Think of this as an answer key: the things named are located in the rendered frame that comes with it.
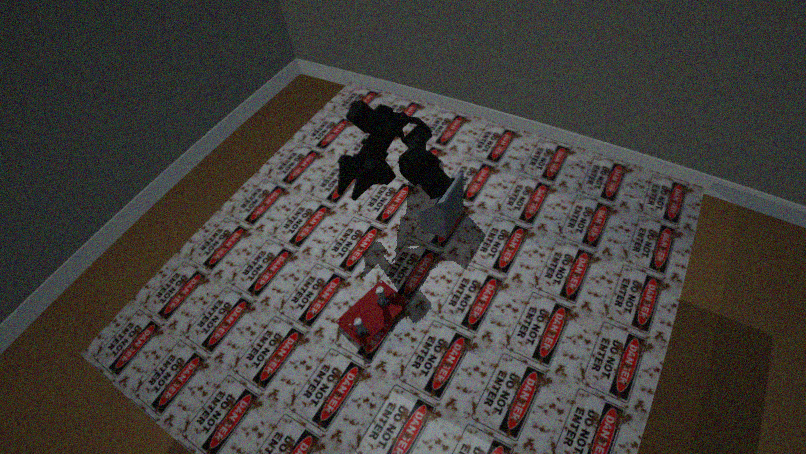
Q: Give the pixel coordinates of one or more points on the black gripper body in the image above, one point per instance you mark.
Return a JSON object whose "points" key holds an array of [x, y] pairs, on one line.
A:
{"points": [[368, 158]]}

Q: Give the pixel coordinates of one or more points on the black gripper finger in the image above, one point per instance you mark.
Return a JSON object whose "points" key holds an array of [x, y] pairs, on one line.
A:
{"points": [[363, 181], [345, 177]]}

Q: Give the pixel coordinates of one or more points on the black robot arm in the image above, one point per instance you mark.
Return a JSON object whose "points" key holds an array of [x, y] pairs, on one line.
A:
{"points": [[416, 164]]}

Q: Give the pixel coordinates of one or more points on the red circuit board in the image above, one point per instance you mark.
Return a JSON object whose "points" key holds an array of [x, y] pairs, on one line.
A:
{"points": [[371, 313]]}

